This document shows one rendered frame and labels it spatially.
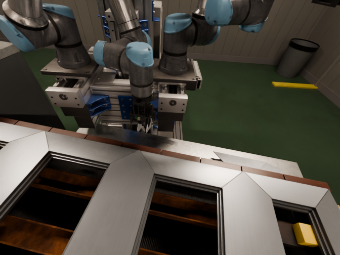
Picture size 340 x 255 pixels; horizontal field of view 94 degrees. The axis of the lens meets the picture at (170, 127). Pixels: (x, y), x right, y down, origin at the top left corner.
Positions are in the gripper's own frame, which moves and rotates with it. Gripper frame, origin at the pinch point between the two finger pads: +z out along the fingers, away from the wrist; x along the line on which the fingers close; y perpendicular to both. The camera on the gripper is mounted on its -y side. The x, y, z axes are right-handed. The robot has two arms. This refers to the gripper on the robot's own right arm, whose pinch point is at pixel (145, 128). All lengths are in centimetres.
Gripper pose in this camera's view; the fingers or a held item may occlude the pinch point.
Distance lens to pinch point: 71.3
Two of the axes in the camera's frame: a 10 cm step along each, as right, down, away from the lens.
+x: 9.8, 1.8, -0.7
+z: -0.8, 6.9, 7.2
